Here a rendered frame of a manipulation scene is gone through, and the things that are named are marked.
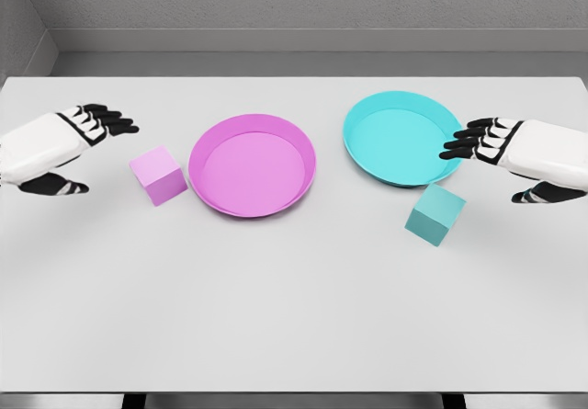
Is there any pink plate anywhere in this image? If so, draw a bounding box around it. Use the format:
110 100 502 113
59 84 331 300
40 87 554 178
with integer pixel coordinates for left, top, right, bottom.
187 112 318 220

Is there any teal cube block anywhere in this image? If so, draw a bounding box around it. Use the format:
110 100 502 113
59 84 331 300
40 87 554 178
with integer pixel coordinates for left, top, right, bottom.
403 183 467 248

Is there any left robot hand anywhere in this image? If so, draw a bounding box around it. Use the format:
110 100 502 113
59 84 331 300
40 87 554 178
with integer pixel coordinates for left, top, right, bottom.
0 103 141 197

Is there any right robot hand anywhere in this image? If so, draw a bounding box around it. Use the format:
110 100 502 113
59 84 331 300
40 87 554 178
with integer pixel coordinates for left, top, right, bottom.
438 117 588 206

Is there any cyan plate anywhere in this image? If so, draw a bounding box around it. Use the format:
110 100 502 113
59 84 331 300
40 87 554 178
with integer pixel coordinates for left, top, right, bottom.
342 90 464 190

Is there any pink cube block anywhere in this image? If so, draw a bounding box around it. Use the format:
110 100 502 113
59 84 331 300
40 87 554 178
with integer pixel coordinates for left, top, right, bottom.
129 145 188 208

